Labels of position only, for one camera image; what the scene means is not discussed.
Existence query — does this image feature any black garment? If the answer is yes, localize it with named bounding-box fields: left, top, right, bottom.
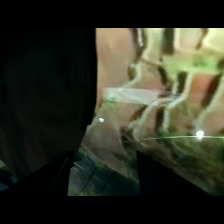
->
left=0, top=27, right=98, bottom=178

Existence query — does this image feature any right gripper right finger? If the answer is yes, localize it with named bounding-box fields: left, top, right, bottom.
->
left=135, top=150, right=212, bottom=197

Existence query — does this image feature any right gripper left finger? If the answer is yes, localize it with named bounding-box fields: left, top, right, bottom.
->
left=13, top=150, right=76, bottom=197

